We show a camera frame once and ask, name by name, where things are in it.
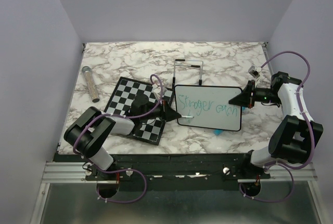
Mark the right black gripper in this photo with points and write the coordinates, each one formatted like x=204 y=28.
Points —
x=243 y=100

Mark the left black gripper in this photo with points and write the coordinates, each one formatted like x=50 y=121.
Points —
x=167 y=113

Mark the white green marker pen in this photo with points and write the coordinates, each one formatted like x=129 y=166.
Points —
x=187 y=116

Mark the black framed whiteboard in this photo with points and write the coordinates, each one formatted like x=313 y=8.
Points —
x=209 y=106

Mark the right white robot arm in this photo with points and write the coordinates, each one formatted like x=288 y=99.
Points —
x=293 y=142

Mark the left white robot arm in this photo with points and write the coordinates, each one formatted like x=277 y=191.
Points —
x=89 y=132

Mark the blue cylindrical tube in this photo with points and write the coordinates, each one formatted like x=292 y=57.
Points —
x=218 y=131

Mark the black and white chessboard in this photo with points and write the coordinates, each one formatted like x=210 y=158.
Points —
x=120 y=102

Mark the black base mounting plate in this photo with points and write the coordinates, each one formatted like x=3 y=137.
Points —
x=175 y=172

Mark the glittery silver tube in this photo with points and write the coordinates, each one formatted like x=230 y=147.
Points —
x=91 y=86

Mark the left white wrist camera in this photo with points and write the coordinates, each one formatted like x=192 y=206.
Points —
x=158 y=91

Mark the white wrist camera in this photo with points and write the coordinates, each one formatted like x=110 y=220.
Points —
x=158 y=91
x=255 y=71

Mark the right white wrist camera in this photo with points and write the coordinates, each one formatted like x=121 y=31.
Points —
x=255 y=71

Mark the wire whiteboard stand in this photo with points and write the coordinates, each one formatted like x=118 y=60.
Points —
x=187 y=65

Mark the aluminium frame rail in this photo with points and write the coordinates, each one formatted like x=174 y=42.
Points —
x=74 y=172

